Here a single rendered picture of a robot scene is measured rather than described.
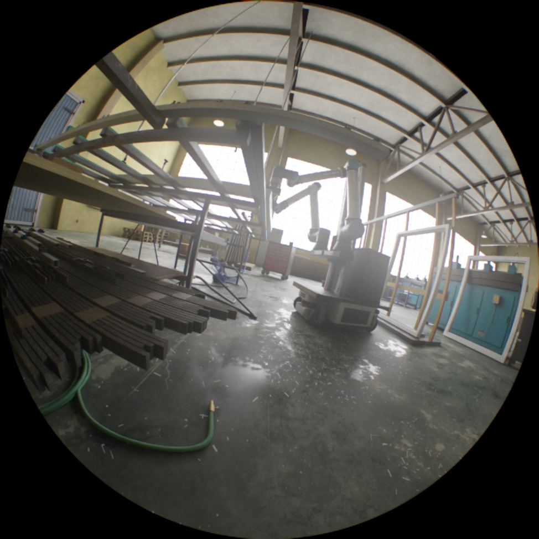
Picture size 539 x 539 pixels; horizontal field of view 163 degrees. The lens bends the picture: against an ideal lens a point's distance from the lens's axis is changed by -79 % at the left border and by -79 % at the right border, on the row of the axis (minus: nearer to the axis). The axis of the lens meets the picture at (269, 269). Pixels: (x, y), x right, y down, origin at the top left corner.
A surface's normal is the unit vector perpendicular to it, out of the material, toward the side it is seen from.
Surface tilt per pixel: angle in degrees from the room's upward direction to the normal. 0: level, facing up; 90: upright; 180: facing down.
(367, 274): 90
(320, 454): 0
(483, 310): 90
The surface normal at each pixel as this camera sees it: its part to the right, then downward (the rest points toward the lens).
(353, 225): -0.06, 0.14
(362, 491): 0.23, -0.97
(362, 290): 0.18, 0.11
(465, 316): -0.97, -0.23
